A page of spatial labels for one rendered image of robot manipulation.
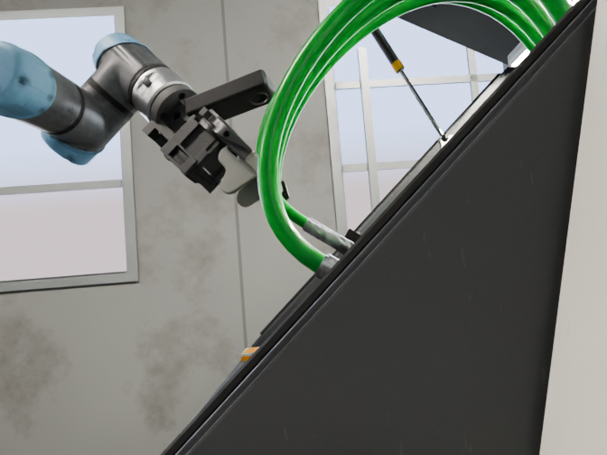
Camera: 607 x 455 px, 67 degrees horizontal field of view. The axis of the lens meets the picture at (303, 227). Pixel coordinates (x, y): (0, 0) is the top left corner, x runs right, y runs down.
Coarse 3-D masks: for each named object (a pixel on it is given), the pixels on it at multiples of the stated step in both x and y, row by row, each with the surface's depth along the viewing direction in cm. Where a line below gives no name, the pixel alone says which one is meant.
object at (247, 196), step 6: (282, 180) 56; (246, 186) 59; (252, 186) 58; (282, 186) 56; (240, 192) 59; (246, 192) 58; (252, 192) 58; (282, 192) 56; (288, 192) 56; (240, 198) 58; (246, 198) 58; (252, 198) 58; (258, 198) 58; (288, 198) 56; (240, 204) 58; (246, 204) 58; (252, 204) 58
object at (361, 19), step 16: (384, 0) 39; (400, 0) 40; (512, 0) 39; (528, 0) 39; (368, 16) 39; (528, 16) 39; (544, 16) 38; (352, 32) 39; (544, 32) 39; (336, 48) 39; (320, 64) 39; (288, 128) 39
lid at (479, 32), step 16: (400, 16) 93; (416, 16) 90; (432, 16) 88; (448, 16) 86; (464, 16) 84; (480, 16) 82; (448, 32) 91; (464, 32) 88; (480, 32) 86; (496, 32) 84; (480, 48) 91; (496, 48) 88; (512, 48) 86
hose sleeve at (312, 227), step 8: (304, 224) 54; (312, 224) 54; (320, 224) 54; (312, 232) 54; (320, 232) 54; (328, 232) 54; (328, 240) 54; (336, 240) 54; (344, 240) 54; (336, 248) 54; (344, 248) 54
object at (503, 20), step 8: (472, 8) 56; (480, 8) 55; (488, 8) 55; (496, 16) 55; (504, 16) 55; (504, 24) 55; (512, 24) 55; (512, 32) 56; (520, 32) 55; (520, 40) 55; (528, 40) 55; (528, 48) 55; (264, 120) 55; (288, 208) 55; (288, 216) 55; (296, 216) 54; (304, 216) 55
